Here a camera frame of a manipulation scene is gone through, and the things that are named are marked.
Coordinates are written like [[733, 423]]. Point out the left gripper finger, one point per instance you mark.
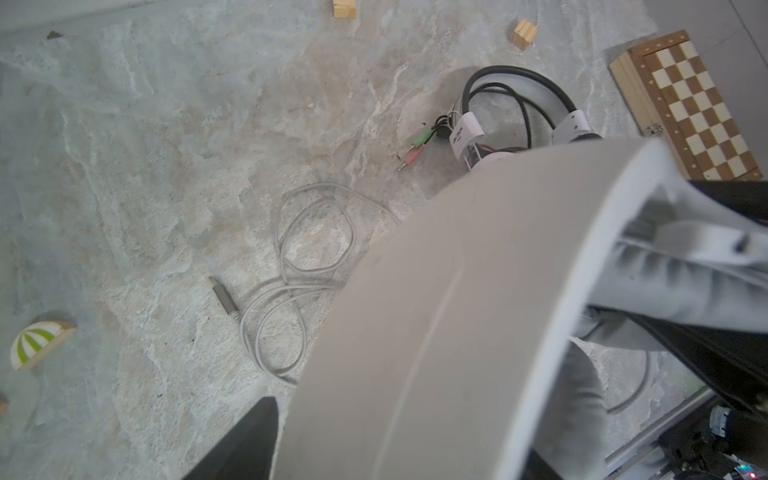
[[247, 450]]

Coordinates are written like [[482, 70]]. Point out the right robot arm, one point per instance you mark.
[[726, 437]]

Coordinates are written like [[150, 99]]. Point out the black and white headphones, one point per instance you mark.
[[502, 111]]

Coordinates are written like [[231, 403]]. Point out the green striped half-round block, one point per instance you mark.
[[37, 341]]

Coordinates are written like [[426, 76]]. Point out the wooden block back centre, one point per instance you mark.
[[344, 9]]

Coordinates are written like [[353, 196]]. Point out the wooden block back right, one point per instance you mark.
[[524, 34]]

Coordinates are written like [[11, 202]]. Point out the wooden chessboard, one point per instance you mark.
[[671, 94]]

